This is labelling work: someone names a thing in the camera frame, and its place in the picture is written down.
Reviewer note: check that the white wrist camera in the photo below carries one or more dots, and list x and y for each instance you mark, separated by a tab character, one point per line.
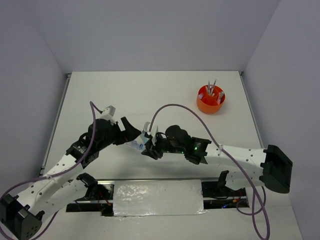
151	131
108	113

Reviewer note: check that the silver foil sheet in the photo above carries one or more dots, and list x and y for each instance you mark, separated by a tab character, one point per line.
158	198

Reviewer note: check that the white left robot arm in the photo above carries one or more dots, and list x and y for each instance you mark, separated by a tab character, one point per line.
24	213

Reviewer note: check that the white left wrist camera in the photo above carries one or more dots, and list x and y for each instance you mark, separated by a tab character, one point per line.
108	113

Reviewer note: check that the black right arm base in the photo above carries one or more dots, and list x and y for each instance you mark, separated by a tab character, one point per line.
216	195

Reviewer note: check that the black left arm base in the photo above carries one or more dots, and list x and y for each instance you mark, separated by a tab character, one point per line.
98	198

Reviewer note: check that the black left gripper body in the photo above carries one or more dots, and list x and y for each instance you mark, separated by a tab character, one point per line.
115	136

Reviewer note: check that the clear purple pen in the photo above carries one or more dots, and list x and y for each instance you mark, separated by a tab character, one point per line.
209	88

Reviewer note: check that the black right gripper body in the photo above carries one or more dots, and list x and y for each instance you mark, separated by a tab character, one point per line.
165	146

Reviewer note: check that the orange round organizer container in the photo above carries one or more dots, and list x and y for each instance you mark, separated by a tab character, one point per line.
208	104

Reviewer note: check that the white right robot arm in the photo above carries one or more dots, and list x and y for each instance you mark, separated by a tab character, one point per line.
267	167

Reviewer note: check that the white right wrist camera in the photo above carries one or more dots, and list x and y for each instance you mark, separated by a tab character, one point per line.
151	131

